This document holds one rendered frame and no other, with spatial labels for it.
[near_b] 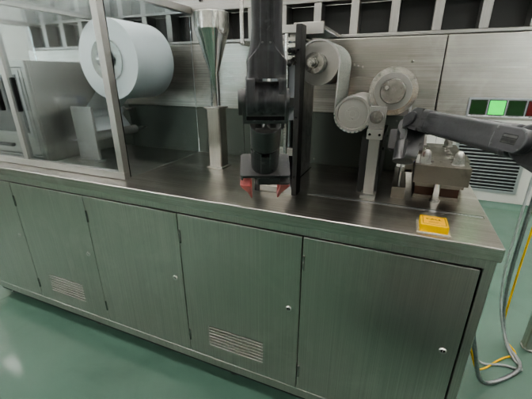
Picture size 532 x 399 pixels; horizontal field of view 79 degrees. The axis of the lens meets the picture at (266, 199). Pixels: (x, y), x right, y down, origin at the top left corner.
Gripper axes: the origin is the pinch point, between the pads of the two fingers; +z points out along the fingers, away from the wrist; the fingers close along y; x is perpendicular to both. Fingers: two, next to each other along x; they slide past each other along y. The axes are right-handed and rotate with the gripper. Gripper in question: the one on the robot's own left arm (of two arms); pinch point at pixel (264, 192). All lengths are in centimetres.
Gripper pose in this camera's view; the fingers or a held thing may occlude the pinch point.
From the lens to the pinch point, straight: 73.7
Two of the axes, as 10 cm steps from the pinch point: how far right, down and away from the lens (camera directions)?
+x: 0.2, 7.7, -6.3
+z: -0.1, 6.3, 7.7
